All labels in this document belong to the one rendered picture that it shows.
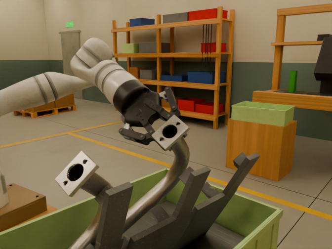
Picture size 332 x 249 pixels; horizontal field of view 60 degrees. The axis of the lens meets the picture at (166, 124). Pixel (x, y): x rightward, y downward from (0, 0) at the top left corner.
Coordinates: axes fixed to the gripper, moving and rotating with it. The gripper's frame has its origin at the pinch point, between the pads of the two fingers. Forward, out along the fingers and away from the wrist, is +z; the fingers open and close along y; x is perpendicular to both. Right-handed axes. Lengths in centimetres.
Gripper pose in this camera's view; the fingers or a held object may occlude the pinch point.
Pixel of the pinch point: (171, 135)
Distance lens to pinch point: 51.6
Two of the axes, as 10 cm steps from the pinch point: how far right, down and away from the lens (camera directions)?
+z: 6.1, 5.6, -5.6
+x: 3.1, 4.8, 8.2
